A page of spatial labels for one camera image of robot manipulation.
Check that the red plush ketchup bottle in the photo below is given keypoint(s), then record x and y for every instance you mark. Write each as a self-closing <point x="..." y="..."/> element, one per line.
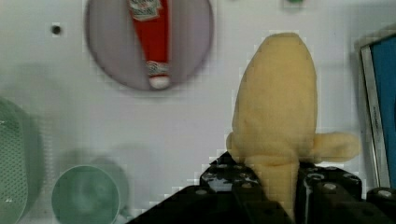
<point x="151" y="24"/>

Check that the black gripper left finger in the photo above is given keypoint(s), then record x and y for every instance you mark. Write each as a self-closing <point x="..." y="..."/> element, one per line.
<point x="228" y="192"/>

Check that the green oval colander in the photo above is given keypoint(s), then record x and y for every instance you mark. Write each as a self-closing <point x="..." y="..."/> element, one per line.
<point x="19" y="163"/>

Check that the grey oval plate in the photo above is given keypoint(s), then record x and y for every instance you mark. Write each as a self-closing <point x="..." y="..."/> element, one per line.
<point x="116" y="49"/>

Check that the green mug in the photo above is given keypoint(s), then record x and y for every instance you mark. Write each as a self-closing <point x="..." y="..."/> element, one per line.
<point x="93" y="193"/>

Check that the yellow plush banana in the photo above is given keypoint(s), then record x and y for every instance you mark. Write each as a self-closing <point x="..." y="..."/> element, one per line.
<point x="275" y="119"/>

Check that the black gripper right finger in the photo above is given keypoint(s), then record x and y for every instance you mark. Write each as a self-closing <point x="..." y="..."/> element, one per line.
<point x="330" y="195"/>

